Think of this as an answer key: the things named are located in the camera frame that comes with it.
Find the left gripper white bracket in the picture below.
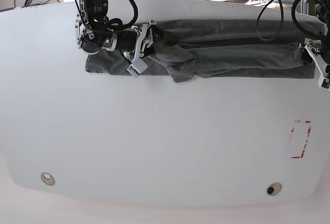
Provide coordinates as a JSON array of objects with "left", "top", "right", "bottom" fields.
[{"left": 299, "top": 38, "right": 329, "bottom": 79}]

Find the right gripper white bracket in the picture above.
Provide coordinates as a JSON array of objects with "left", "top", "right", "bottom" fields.
[{"left": 117, "top": 20, "right": 170, "bottom": 65}]

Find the grey T-shirt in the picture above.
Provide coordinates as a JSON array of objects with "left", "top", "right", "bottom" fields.
[{"left": 85, "top": 19, "right": 323, "bottom": 83}]

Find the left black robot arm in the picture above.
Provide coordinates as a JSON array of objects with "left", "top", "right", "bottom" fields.
[{"left": 291, "top": 0, "right": 329, "bottom": 78}]

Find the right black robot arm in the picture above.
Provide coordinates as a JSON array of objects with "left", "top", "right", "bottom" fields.
[{"left": 75, "top": 0, "right": 175, "bottom": 72}]

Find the red tape rectangle marking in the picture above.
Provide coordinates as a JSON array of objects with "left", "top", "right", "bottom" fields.
[{"left": 287, "top": 120, "right": 311, "bottom": 159}]

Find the right round table grommet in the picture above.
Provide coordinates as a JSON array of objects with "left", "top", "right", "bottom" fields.
[{"left": 266, "top": 182, "right": 282, "bottom": 196}]

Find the round table grommet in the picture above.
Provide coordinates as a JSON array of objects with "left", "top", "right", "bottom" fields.
[
  {"left": 41, "top": 173, "right": 56, "bottom": 186},
  {"left": 266, "top": 182, "right": 282, "bottom": 196}
]

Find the left round table grommet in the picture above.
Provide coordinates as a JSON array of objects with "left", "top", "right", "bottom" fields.
[{"left": 41, "top": 173, "right": 56, "bottom": 186}]

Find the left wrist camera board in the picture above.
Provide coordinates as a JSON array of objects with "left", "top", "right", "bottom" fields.
[{"left": 318, "top": 76, "right": 329, "bottom": 90}]

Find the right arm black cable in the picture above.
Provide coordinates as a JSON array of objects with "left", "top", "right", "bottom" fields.
[{"left": 65, "top": 0, "right": 139, "bottom": 33}]

